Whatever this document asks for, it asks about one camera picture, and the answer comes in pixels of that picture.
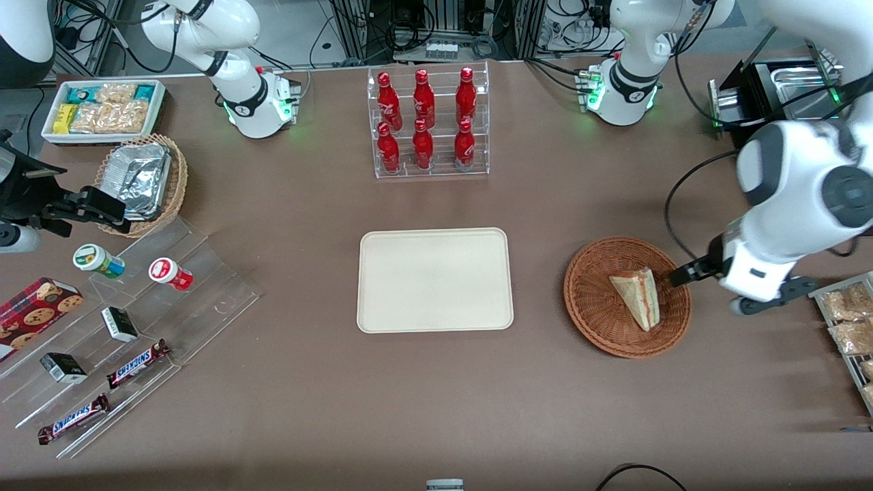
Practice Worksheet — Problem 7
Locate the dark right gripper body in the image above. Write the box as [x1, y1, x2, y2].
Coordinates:
[0, 130, 69, 226]

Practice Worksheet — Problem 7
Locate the triangle sandwich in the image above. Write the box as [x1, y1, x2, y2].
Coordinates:
[608, 267, 662, 333]

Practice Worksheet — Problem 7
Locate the aluminium foil tray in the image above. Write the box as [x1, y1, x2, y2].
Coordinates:
[102, 143, 173, 222]

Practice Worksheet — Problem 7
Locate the tray of packaged crackers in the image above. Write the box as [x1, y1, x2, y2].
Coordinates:
[808, 271, 873, 417]

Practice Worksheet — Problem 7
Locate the small wicker basket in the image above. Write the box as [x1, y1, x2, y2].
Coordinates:
[94, 132, 189, 239]

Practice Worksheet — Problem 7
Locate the large brown wicker basket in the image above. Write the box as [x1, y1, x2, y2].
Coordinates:
[563, 236, 692, 359]

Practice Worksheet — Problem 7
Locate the beige plastic tray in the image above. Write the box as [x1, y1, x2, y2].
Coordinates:
[357, 227, 515, 334]

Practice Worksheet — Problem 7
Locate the green lid cup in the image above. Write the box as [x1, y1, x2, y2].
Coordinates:
[72, 243, 126, 280]

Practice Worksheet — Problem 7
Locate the white plastic snack tub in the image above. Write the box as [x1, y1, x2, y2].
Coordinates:
[41, 79, 168, 147]

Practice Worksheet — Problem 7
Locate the red lid cup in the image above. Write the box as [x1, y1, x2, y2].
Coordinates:
[148, 257, 194, 292]

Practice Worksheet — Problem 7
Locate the clear bag of puffs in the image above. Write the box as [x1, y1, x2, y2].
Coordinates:
[70, 83, 149, 134]

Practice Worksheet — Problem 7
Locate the clear bag of snacks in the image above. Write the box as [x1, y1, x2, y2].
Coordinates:
[828, 319, 873, 356]
[820, 282, 873, 323]

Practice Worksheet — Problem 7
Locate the red cookie box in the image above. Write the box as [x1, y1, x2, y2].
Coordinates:
[0, 276, 85, 363]

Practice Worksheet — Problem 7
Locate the small black box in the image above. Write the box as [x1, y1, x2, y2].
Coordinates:
[100, 306, 140, 343]
[39, 352, 89, 385]

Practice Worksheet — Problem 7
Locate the clear acrylic step display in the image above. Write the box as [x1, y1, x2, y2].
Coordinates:
[0, 216, 261, 460]

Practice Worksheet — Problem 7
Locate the Snickers bar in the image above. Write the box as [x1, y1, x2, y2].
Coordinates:
[37, 393, 112, 446]
[106, 338, 172, 390]

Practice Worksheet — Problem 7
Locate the black food warmer cabinet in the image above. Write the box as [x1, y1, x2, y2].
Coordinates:
[707, 40, 850, 149]

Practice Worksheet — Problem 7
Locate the red soda bottle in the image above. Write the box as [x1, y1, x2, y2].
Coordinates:
[376, 72, 404, 132]
[376, 121, 402, 173]
[411, 119, 435, 170]
[455, 67, 477, 127]
[454, 118, 476, 168]
[413, 69, 437, 129]

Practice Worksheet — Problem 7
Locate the clear acrylic bottle rack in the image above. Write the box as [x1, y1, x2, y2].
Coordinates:
[366, 61, 491, 180]

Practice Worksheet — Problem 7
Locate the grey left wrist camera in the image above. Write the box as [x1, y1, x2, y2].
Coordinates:
[728, 275, 820, 317]

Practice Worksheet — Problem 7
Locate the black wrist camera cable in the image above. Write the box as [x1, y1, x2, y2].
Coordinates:
[664, 149, 741, 261]

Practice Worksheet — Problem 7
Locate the black cable loop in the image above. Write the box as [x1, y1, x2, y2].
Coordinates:
[595, 463, 689, 491]

